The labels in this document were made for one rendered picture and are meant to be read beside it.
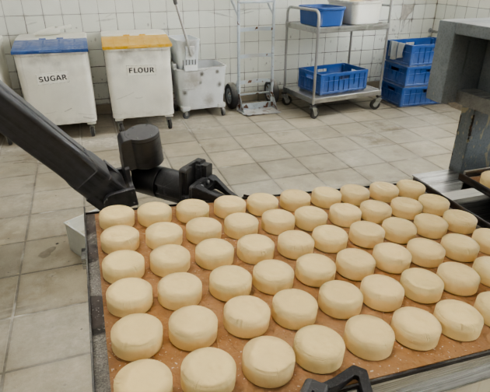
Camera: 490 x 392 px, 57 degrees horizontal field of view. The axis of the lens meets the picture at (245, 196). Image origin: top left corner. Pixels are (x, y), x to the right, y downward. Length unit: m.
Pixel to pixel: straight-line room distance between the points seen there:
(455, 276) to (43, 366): 1.53
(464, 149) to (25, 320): 1.71
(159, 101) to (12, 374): 2.66
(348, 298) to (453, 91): 0.63
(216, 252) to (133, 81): 3.38
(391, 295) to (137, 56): 3.48
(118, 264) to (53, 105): 3.42
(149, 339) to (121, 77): 3.51
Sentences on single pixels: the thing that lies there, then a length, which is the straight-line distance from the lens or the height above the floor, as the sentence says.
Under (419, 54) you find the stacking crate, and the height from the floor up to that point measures 0.51.
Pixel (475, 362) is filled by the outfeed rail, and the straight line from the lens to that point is 0.63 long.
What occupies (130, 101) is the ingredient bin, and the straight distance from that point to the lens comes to 3.95.
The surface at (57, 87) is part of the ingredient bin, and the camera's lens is 3.90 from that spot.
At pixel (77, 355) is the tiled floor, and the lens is 1.87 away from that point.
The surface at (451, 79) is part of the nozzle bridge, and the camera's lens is 1.04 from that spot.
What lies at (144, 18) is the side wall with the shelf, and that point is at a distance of 4.51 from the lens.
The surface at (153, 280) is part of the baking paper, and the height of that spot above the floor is 0.94.
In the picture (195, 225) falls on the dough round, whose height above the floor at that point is 0.95.
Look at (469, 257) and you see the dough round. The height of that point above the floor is 0.92.
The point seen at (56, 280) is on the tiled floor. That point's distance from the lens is 2.27.
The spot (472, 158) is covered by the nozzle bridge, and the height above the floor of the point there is 0.88.
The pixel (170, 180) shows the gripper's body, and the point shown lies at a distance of 0.78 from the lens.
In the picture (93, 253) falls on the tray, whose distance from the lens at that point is 0.63.
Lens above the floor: 1.28
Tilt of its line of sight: 27 degrees down
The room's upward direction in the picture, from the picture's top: straight up
